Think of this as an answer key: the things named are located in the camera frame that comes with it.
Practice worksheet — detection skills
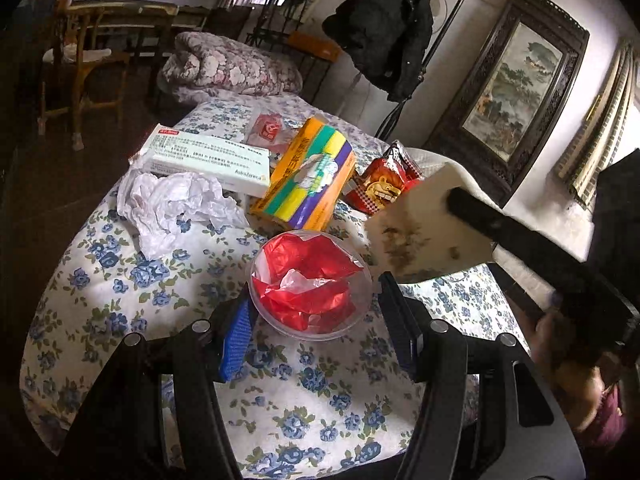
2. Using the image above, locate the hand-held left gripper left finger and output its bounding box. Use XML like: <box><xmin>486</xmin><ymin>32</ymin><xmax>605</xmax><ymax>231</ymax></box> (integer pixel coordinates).
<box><xmin>60</xmin><ymin>284</ymin><xmax>261</xmax><ymax>480</ymax></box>

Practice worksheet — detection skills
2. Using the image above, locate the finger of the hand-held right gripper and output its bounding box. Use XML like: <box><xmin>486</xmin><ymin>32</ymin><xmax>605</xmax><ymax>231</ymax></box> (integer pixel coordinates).
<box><xmin>487</xmin><ymin>264</ymin><xmax>548</xmax><ymax>323</ymax></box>
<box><xmin>446</xmin><ymin>186</ymin><xmax>558</xmax><ymax>281</ymax></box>

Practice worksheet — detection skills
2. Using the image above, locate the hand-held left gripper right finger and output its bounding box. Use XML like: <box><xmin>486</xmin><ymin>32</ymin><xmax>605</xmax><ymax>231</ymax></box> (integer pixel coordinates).
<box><xmin>377</xmin><ymin>271</ymin><xmax>586</xmax><ymax>480</ymax></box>

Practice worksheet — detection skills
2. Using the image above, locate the clear plastic bowl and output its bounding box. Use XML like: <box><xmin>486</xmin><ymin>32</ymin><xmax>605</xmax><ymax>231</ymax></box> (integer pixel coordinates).
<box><xmin>249</xmin><ymin>230</ymin><xmax>374</xmax><ymax>342</ymax></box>

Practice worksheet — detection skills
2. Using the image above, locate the person's right hand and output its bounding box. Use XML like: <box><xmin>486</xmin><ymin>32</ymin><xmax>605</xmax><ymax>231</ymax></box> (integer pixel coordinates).
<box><xmin>530</xmin><ymin>307</ymin><xmax>608</xmax><ymax>433</ymax></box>

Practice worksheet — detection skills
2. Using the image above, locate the blue floral bed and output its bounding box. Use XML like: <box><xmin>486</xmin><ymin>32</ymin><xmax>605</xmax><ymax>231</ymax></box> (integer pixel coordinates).
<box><xmin>20</xmin><ymin>94</ymin><xmax>532</xmax><ymax>480</ymax></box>

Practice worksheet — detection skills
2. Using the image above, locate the red cartoon face snack bag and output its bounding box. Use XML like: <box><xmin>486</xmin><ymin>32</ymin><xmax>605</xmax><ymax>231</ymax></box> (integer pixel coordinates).
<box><xmin>345</xmin><ymin>140</ymin><xmax>426</xmax><ymax>211</ymax></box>

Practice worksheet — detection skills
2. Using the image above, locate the framed landscape painting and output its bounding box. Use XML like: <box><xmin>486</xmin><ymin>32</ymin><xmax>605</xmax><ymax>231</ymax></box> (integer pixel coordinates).
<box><xmin>425</xmin><ymin>0</ymin><xmax>591</xmax><ymax>209</ymax></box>

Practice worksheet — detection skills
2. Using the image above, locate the crumpled white paper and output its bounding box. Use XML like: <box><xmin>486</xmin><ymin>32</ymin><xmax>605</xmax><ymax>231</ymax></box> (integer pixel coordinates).
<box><xmin>116</xmin><ymin>171</ymin><xmax>249</xmax><ymax>261</ymax></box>

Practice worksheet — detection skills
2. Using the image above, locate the striped beige curtain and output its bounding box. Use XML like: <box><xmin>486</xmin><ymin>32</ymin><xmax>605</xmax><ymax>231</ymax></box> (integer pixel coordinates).
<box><xmin>555</xmin><ymin>39</ymin><xmax>640</xmax><ymax>207</ymax></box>

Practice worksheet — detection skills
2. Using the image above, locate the colourful striped tissue pack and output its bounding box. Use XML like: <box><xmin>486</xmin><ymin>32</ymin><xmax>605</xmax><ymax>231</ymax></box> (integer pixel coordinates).
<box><xmin>249</xmin><ymin>116</ymin><xmax>357</xmax><ymax>232</ymax></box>

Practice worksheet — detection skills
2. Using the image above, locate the white medicine box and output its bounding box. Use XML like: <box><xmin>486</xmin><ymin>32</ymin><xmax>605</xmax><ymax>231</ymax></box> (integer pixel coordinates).
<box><xmin>129</xmin><ymin>123</ymin><xmax>273</xmax><ymax>199</ymax></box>

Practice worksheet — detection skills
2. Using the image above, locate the black metal coat stand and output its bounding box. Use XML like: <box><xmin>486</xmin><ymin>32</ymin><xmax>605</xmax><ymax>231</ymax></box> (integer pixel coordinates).
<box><xmin>374</xmin><ymin>0</ymin><xmax>488</xmax><ymax>138</ymax></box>

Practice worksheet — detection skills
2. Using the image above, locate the small red wrapper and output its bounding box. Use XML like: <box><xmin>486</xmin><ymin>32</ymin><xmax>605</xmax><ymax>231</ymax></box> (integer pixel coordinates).
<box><xmin>245</xmin><ymin>112</ymin><xmax>296</xmax><ymax>154</ymax></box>

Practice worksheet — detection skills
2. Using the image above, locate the black padded jacket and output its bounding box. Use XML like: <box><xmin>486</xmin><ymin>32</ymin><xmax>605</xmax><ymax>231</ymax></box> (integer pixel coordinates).
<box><xmin>322</xmin><ymin>0</ymin><xmax>435</xmax><ymax>104</ymax></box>

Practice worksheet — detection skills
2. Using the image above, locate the orange side table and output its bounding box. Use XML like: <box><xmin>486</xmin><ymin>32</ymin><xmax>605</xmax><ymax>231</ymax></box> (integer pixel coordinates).
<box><xmin>287</xmin><ymin>30</ymin><xmax>344</xmax><ymax>62</ymax></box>

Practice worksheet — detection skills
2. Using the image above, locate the folded pink floral quilt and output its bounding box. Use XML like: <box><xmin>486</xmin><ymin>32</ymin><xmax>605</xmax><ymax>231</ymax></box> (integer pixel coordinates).
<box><xmin>157</xmin><ymin>31</ymin><xmax>305</xmax><ymax>107</ymax></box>

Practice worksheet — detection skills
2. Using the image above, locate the light wooden chair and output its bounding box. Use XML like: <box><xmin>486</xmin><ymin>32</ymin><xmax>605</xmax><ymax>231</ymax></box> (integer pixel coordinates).
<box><xmin>38</xmin><ymin>0</ymin><xmax>132</xmax><ymax>150</ymax></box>

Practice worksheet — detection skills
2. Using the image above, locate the light wooden table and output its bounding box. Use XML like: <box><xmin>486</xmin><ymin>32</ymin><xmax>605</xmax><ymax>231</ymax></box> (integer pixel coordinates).
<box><xmin>64</xmin><ymin>0</ymin><xmax>212</xmax><ymax>63</ymax></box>

